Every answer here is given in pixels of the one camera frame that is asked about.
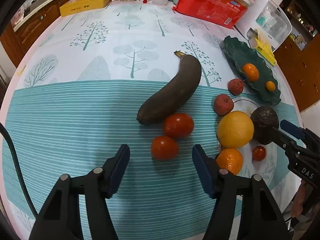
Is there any person's right hand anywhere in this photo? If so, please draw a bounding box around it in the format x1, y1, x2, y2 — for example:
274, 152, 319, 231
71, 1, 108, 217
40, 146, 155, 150
291, 180, 306, 218

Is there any red lychee upper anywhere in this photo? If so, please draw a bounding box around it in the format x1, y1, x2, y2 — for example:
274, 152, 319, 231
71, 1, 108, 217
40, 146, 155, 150
227, 79, 244, 96

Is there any red cherry tomato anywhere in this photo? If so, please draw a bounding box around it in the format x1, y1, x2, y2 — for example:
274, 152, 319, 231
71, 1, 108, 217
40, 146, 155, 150
163, 113, 194, 139
151, 136, 179, 161

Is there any white tissue dispenser cabinet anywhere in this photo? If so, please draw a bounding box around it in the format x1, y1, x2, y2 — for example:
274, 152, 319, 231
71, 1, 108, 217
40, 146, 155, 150
235, 0, 292, 51

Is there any dark overripe banana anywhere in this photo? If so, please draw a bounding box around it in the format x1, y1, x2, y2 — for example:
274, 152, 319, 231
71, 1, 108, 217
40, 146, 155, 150
137, 55, 202, 125

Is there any small orange kumquat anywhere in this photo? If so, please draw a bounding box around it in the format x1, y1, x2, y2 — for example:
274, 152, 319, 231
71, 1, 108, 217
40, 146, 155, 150
265, 81, 276, 92

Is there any small cherry tomato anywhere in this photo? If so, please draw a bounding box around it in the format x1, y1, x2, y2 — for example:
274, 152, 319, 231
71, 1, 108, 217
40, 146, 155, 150
252, 146, 266, 161

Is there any red lychee lower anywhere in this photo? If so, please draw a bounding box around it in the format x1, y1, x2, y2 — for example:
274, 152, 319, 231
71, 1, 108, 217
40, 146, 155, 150
213, 94, 234, 116

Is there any large orange tangerine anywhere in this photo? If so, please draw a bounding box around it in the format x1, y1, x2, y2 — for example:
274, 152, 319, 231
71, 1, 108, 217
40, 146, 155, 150
242, 63, 259, 82

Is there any wooden cabinet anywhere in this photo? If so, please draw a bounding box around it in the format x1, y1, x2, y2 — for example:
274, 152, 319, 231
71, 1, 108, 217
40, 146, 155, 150
272, 0, 320, 113

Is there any yellow tissue pack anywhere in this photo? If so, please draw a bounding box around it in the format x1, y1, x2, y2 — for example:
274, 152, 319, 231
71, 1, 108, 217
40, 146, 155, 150
249, 30, 277, 66

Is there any yellow orange round fruit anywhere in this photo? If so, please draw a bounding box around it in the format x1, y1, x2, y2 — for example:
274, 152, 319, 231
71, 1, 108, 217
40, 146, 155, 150
217, 111, 254, 148

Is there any red lychee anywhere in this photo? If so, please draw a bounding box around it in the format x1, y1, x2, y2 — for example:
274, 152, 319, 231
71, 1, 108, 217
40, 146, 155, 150
227, 79, 244, 96
213, 94, 234, 116

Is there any dark avocado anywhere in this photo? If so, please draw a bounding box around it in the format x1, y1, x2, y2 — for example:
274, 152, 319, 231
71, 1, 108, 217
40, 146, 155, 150
251, 106, 279, 145

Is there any black cable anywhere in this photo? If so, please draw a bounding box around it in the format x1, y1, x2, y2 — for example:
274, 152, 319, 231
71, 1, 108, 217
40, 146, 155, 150
0, 122, 38, 219

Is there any dark green scalloped plate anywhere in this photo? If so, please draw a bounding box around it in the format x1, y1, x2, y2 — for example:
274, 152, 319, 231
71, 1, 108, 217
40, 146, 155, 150
221, 36, 280, 105

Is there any red paper cup package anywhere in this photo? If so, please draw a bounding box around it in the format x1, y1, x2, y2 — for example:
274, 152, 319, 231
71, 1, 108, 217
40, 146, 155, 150
173, 0, 255, 29

